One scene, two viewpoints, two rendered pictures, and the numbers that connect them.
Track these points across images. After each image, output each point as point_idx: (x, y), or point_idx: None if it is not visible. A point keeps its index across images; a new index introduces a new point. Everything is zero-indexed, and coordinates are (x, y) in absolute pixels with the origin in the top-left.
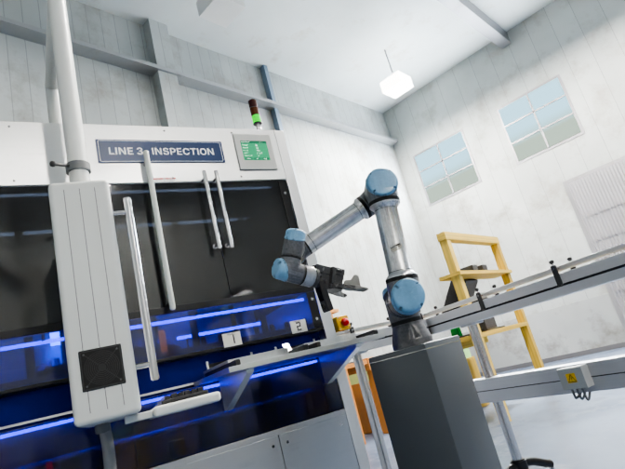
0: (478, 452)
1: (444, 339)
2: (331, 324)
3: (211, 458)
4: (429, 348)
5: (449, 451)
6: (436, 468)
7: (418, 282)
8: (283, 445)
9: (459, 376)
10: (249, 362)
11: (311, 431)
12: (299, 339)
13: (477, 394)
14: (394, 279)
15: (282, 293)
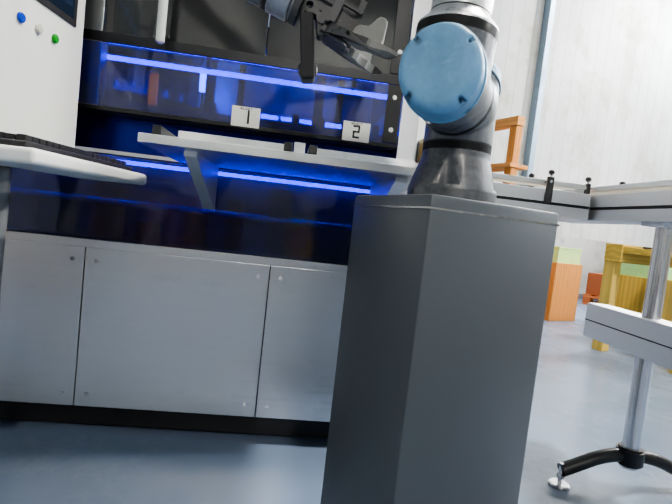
0: (467, 450)
1: (505, 206)
2: (412, 146)
3: (170, 258)
4: (441, 209)
5: (392, 424)
6: (368, 433)
7: (475, 40)
8: (272, 280)
9: (506, 295)
10: (176, 137)
11: (319, 278)
12: (359, 153)
13: (539, 344)
14: (426, 23)
15: (348, 74)
